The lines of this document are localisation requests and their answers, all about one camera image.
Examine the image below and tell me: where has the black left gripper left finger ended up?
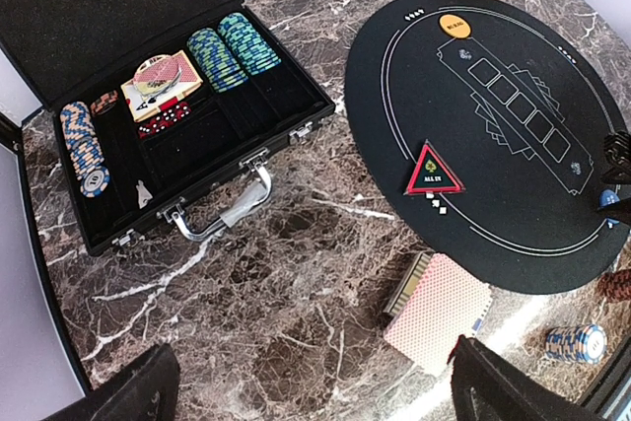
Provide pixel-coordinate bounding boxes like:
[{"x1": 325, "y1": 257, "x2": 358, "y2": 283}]
[{"x1": 48, "y1": 343, "x2": 180, "y2": 421}]

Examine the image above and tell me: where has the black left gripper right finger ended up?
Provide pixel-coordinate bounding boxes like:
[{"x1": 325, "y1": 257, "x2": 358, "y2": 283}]
[{"x1": 449, "y1": 335, "x2": 600, "y2": 420}]

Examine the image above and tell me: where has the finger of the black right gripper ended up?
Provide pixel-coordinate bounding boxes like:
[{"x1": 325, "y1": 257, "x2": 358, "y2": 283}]
[{"x1": 597, "y1": 130, "x2": 630, "y2": 224}]

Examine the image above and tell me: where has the blue small blind button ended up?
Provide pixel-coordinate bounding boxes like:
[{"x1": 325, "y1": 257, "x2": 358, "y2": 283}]
[{"x1": 598, "y1": 189, "x2": 620, "y2": 229}]

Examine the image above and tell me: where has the brown white chip stack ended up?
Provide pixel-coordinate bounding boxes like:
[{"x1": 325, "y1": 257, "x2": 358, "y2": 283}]
[{"x1": 596, "y1": 269, "x2": 631, "y2": 303}]

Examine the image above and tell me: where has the red triangular all-in button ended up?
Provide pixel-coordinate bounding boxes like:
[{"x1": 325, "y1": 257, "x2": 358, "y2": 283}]
[{"x1": 404, "y1": 140, "x2": 465, "y2": 195}]

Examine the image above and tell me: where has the orange big blind button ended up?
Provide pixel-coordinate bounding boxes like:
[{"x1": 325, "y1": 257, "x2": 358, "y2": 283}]
[{"x1": 439, "y1": 14, "x2": 471, "y2": 39}]

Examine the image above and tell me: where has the red playing card deck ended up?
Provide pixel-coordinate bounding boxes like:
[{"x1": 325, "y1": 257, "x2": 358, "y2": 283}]
[{"x1": 384, "y1": 250, "x2": 492, "y2": 377}]

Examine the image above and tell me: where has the blue white chip stack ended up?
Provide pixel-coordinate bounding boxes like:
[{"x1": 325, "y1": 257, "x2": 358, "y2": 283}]
[{"x1": 544, "y1": 324, "x2": 607, "y2": 365}]

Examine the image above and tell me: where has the round black poker mat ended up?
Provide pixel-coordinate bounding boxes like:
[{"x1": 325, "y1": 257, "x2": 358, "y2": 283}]
[{"x1": 345, "y1": 0, "x2": 628, "y2": 295}]

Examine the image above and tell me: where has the blue tan chip row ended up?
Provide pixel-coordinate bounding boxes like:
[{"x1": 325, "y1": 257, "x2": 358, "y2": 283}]
[{"x1": 59, "y1": 102, "x2": 110, "y2": 198}]

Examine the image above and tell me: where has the red dice row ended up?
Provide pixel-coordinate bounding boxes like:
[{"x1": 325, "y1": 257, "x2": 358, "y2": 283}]
[{"x1": 137, "y1": 102, "x2": 191, "y2": 139}]

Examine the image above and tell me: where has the brown chip row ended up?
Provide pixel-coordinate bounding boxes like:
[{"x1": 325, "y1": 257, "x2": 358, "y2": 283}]
[{"x1": 90, "y1": 90, "x2": 118, "y2": 116}]

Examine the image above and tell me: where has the black poker chip case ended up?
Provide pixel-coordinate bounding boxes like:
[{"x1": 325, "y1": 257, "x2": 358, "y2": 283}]
[{"x1": 1, "y1": 0, "x2": 333, "y2": 255}]

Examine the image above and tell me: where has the boxed card deck in case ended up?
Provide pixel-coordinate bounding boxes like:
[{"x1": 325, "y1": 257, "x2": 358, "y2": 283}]
[{"x1": 121, "y1": 50, "x2": 203, "y2": 122}]

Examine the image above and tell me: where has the green chip row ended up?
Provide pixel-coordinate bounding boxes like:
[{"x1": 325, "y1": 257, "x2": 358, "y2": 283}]
[{"x1": 187, "y1": 28, "x2": 248, "y2": 94}]

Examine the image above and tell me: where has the teal chip row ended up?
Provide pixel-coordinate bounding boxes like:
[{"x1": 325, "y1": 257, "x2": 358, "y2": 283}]
[{"x1": 217, "y1": 12, "x2": 281, "y2": 76}]

